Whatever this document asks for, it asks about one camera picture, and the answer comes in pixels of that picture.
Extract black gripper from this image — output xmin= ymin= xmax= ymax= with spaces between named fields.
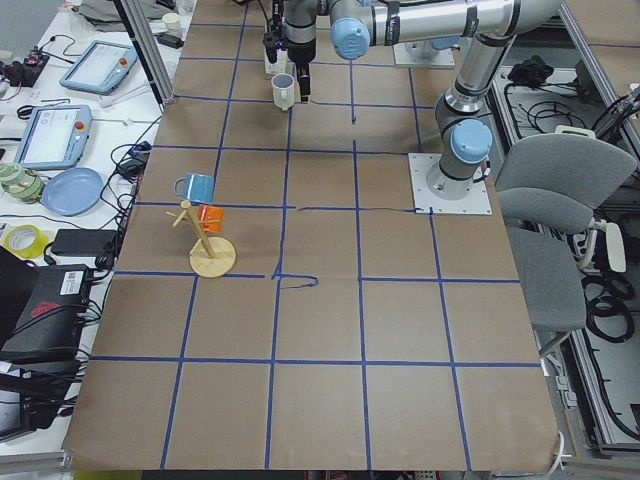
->
xmin=288 ymin=39 xmax=316 ymax=103

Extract light grey plastic cup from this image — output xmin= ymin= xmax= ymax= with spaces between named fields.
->
xmin=271 ymin=73 xmax=295 ymax=111

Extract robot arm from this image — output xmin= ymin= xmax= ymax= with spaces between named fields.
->
xmin=263 ymin=1 xmax=466 ymax=103
xmin=329 ymin=1 xmax=560 ymax=152

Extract blue mug on stand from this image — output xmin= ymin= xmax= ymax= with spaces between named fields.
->
xmin=174 ymin=173 xmax=215 ymax=204

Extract orange mug on stand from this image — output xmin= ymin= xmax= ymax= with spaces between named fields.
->
xmin=197 ymin=204 xmax=224 ymax=234

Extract upper teach pendant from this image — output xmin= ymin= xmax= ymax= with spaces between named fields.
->
xmin=59 ymin=40 xmax=138 ymax=95

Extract teach pendant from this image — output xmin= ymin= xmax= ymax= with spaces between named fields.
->
xmin=59 ymin=40 xmax=138 ymax=95
xmin=15 ymin=105 xmax=93 ymax=171

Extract wooden stand with orange piece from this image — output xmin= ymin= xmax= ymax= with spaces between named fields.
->
xmin=166 ymin=200 xmax=236 ymax=278

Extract lower teach pendant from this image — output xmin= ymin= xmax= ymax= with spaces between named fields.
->
xmin=15 ymin=105 xmax=93 ymax=171

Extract blue plate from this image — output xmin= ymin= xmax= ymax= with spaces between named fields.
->
xmin=41 ymin=167 xmax=104 ymax=216

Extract grey office chair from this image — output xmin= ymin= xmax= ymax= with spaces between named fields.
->
xmin=495 ymin=133 xmax=638 ymax=356

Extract black power adapter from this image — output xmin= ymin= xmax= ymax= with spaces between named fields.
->
xmin=50 ymin=229 xmax=116 ymax=257

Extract yellow tape roll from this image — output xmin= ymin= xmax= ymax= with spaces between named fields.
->
xmin=3 ymin=225 xmax=49 ymax=259

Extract black computer box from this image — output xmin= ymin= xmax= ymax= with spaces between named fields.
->
xmin=1 ymin=260 xmax=91 ymax=364

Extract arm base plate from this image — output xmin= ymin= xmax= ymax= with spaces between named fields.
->
xmin=393 ymin=41 xmax=455 ymax=69
xmin=408 ymin=153 xmax=492 ymax=215

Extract aluminium frame post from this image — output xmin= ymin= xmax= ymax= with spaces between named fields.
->
xmin=113 ymin=0 xmax=175 ymax=105

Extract black cables on desk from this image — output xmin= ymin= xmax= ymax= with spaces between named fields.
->
xmin=94 ymin=119 xmax=161 ymax=271

